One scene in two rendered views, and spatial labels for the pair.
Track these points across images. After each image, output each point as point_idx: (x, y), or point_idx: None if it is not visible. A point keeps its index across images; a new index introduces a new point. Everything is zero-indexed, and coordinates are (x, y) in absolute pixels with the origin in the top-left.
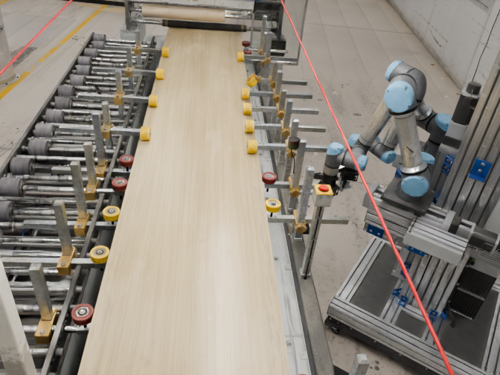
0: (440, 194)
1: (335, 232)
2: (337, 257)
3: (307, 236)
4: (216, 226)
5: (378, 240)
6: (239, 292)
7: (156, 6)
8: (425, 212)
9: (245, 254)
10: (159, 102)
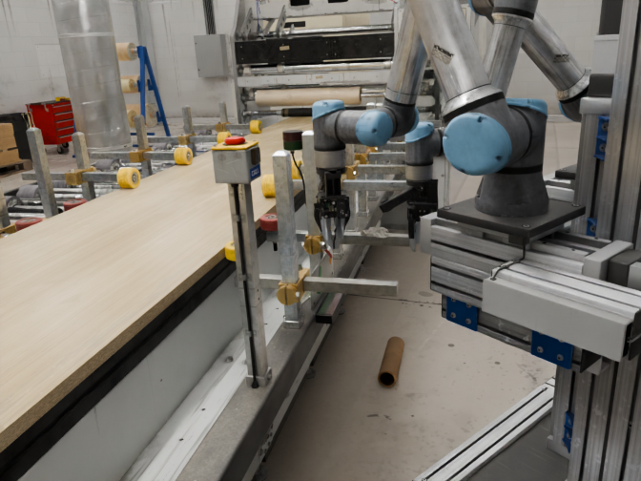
0: (599, 213)
1: (486, 386)
2: (476, 428)
3: (430, 388)
4: (101, 267)
5: (550, 391)
6: (7, 355)
7: (273, 91)
8: (532, 229)
9: (101, 303)
10: (196, 161)
